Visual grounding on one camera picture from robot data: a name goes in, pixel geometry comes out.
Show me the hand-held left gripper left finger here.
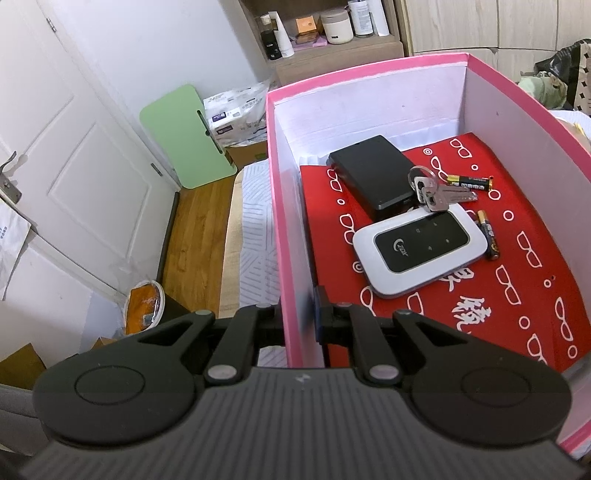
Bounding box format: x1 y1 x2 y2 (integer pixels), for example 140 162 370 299
136 295 284 387

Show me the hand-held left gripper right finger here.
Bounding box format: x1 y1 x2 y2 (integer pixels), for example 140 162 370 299
314 285 465 387

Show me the white mobile router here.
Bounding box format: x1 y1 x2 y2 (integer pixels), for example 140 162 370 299
353 203 488 299

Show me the pink cardboard box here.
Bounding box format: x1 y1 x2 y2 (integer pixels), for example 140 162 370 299
265 52 591 462

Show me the black rectangular hard drive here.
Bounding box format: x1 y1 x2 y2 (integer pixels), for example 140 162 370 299
327 135 416 222

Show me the silver key bunch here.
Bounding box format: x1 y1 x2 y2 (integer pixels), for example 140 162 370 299
409 165 478 212

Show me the black cylindrical battery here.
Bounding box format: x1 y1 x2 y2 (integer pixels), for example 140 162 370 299
477 210 502 260
446 174 495 191

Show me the black trash bin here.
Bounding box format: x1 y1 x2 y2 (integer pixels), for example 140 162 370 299
122 278 167 335

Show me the black door draft strip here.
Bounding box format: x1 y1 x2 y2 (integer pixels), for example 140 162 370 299
157 191 181 282

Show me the brown cardboard box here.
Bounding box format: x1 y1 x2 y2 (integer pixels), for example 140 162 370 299
224 138 269 171

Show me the green folding table board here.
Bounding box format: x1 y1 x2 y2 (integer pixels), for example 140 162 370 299
140 84 238 189

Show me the tissue paper package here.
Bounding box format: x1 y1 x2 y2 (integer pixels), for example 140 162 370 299
203 78 278 148

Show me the red printed bag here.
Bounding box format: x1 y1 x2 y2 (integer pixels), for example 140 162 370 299
299 132 583 374

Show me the white door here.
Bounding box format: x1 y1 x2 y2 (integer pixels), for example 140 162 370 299
0 0 178 296

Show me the wooden shelf unit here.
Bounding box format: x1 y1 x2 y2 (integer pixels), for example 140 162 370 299
240 0 407 86

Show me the black jar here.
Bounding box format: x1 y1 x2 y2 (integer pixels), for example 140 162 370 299
259 30 282 61

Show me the white slim bottle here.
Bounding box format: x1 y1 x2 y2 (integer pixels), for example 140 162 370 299
271 12 295 58

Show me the white round pot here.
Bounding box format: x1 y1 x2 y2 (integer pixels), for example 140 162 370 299
320 9 355 45

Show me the white tube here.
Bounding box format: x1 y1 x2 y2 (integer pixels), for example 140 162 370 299
367 0 391 37

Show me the pale green cloth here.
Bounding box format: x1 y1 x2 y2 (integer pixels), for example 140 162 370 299
517 69 566 110

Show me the light wooden wardrobe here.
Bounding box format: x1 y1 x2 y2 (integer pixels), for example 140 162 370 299
397 0 591 61

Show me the black and cream patterned bag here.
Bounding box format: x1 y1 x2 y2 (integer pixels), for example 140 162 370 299
536 39 591 114

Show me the wall poster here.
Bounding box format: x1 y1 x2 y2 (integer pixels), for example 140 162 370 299
0 200 38 301

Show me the metal door handle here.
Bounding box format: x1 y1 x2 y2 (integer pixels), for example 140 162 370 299
0 150 23 206

